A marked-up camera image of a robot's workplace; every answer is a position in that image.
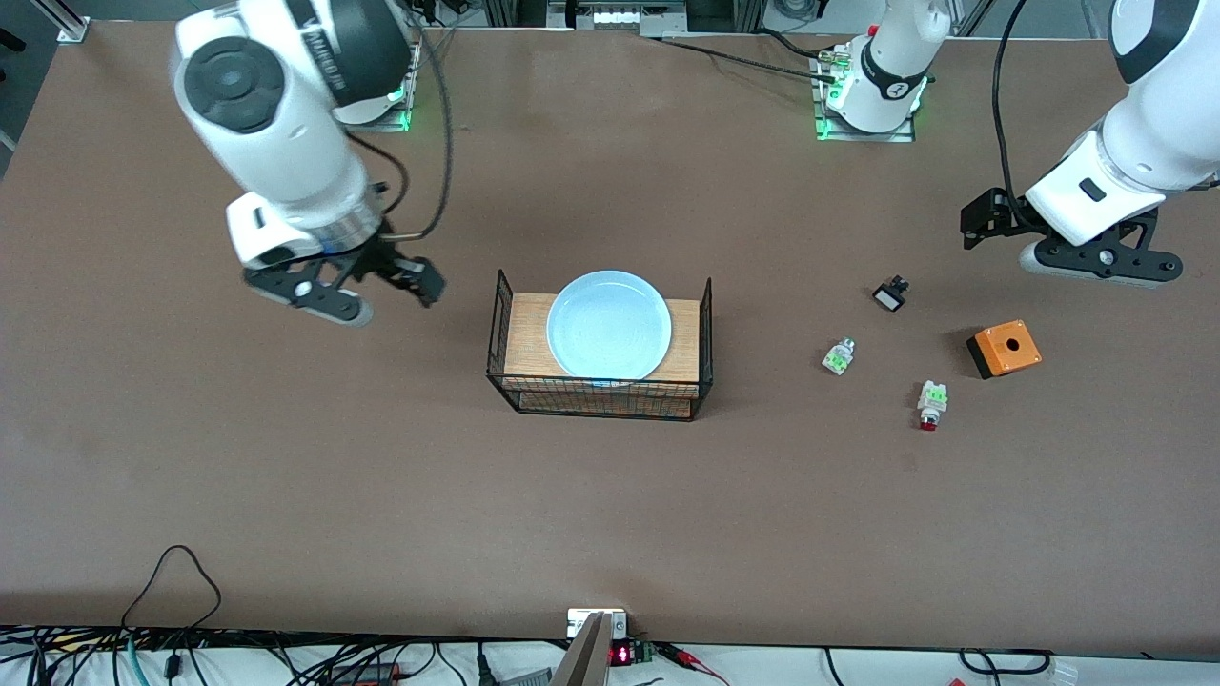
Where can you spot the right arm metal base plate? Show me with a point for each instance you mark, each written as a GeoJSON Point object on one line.
{"type": "Point", "coordinates": [408, 116]}

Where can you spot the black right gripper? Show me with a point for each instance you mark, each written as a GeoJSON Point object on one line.
{"type": "Point", "coordinates": [383, 259]}

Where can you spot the red digit display module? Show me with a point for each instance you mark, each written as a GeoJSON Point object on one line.
{"type": "Point", "coordinates": [624, 654]}

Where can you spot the silver metal bracket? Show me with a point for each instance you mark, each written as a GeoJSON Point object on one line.
{"type": "Point", "coordinates": [577, 621]}

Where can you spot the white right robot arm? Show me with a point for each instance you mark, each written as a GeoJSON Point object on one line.
{"type": "Point", "coordinates": [286, 143]}

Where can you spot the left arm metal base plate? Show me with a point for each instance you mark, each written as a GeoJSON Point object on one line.
{"type": "Point", "coordinates": [820, 129]}

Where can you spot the aluminium frame extrusion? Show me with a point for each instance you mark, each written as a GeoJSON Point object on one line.
{"type": "Point", "coordinates": [67, 24]}

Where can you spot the red clip leads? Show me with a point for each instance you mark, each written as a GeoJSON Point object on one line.
{"type": "Point", "coordinates": [691, 659]}

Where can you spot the grey slanted pole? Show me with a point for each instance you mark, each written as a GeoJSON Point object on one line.
{"type": "Point", "coordinates": [586, 657]}

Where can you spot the light blue round plate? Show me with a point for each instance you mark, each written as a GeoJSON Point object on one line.
{"type": "Point", "coordinates": [610, 324]}

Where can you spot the orange button enclosure box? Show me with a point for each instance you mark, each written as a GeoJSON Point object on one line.
{"type": "Point", "coordinates": [1008, 348]}

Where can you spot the red push button switch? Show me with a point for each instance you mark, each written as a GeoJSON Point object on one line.
{"type": "Point", "coordinates": [931, 405]}

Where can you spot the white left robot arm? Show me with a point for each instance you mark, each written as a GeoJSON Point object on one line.
{"type": "Point", "coordinates": [1144, 133]}

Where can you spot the black power adapter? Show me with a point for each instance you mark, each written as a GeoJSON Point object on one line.
{"type": "Point", "coordinates": [367, 674]}

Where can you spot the clear green push button switch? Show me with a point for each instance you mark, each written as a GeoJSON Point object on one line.
{"type": "Point", "coordinates": [839, 357]}

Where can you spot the black white push button switch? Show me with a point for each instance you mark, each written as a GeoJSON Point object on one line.
{"type": "Point", "coordinates": [890, 296]}

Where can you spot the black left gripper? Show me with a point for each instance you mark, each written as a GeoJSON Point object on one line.
{"type": "Point", "coordinates": [1003, 215]}

